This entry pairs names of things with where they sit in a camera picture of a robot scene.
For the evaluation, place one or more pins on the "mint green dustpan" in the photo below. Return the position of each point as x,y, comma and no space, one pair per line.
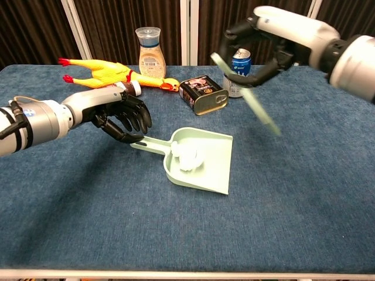
214,164

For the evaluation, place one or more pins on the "upright white frame post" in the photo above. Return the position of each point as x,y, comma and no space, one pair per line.
189,32

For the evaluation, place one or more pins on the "mint green hand broom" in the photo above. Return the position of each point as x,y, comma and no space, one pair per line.
260,111

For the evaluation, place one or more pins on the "blue and white milk can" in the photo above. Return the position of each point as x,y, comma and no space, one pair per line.
241,63

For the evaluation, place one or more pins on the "black and gold tin can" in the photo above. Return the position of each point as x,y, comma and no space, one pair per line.
202,93

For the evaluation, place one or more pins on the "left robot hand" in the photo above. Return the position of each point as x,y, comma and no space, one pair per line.
93,101

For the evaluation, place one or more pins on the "beige sauce bottle clear cap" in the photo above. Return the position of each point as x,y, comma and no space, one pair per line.
150,61

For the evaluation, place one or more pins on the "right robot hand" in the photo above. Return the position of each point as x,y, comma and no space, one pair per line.
301,29

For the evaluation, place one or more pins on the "blue table cloth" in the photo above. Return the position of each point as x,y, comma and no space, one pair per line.
187,222

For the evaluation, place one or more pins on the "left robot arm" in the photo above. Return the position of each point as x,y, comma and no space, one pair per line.
44,123

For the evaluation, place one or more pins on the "white table frame edge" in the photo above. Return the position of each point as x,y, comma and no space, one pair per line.
187,274

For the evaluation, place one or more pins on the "slanted white frame post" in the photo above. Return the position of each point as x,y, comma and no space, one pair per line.
315,7
76,26

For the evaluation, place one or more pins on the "dark brown curtain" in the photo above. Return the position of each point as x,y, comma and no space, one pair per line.
117,23

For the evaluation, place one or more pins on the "dark juice bottle white cap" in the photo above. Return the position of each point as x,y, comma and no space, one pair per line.
133,87

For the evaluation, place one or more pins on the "white paper ball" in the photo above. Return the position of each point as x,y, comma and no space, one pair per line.
187,158

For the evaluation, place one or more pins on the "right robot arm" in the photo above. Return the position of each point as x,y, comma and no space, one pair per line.
357,64

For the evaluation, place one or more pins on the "yellow rubber chicken toy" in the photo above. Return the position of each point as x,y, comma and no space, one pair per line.
102,73

